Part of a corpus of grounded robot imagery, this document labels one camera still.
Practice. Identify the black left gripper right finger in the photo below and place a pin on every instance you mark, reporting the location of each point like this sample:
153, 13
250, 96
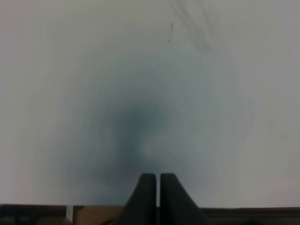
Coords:
176, 206

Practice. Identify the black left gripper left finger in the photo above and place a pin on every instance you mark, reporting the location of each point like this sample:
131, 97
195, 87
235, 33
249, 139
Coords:
141, 207

